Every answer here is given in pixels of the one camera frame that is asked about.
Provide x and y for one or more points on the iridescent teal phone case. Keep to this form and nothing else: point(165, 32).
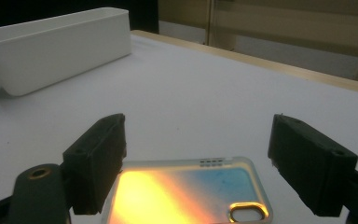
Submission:
point(180, 193)

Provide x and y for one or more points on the white table sheet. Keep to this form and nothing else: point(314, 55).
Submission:
point(199, 105)

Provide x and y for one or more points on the white plastic container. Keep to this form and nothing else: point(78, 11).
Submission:
point(56, 53)

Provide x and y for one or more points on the wooden shelf unit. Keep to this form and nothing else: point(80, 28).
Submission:
point(286, 25)

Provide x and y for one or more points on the dark curtain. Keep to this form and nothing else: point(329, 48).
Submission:
point(43, 9)

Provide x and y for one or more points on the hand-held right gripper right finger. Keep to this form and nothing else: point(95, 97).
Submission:
point(310, 161)

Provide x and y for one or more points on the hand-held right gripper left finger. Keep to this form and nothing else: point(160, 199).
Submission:
point(93, 165)

